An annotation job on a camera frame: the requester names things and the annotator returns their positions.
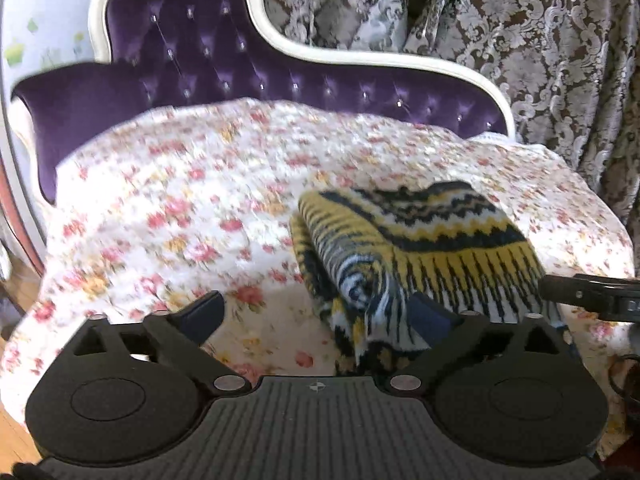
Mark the floral quilt bedspread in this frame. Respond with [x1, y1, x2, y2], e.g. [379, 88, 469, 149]
[1, 99, 634, 420]

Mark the brown silver damask curtain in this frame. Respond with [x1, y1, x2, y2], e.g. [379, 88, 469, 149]
[265, 0, 639, 236]

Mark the red pole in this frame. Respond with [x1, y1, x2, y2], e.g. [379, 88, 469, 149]
[1, 164, 43, 276]

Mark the yellow navy white knit sweater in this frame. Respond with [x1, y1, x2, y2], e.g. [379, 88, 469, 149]
[291, 181, 566, 376]

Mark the purple tufted white-framed sofa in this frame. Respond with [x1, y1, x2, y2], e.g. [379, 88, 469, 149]
[10, 0, 515, 206]

